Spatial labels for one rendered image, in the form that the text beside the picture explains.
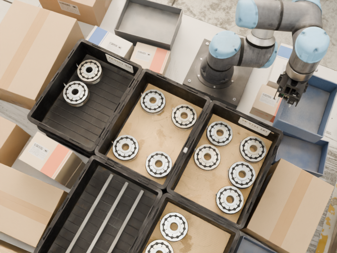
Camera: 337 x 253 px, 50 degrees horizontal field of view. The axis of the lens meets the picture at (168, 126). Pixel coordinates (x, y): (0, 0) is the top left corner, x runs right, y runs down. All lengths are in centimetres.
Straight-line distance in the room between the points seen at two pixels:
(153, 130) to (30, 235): 60
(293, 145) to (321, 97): 37
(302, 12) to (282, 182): 68
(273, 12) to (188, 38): 86
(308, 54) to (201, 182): 69
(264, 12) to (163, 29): 85
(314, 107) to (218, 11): 159
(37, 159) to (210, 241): 70
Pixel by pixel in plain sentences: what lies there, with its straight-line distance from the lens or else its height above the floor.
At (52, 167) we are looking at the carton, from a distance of 140.
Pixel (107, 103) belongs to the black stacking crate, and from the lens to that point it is 154.
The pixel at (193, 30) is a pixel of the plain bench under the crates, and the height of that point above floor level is 70.
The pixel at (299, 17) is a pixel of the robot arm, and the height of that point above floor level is 144.
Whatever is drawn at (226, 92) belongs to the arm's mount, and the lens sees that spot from 164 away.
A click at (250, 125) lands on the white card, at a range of 145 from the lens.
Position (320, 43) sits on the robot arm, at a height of 147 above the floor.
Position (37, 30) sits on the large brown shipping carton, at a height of 90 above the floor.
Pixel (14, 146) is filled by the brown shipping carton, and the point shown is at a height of 77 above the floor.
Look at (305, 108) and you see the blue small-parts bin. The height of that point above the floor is 107.
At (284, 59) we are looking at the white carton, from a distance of 172.
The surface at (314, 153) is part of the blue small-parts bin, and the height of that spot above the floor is 70.
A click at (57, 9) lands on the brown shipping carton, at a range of 192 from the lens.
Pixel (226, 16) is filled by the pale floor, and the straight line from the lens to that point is 276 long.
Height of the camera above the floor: 223
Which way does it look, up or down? 71 degrees down
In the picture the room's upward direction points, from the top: 1 degrees counter-clockwise
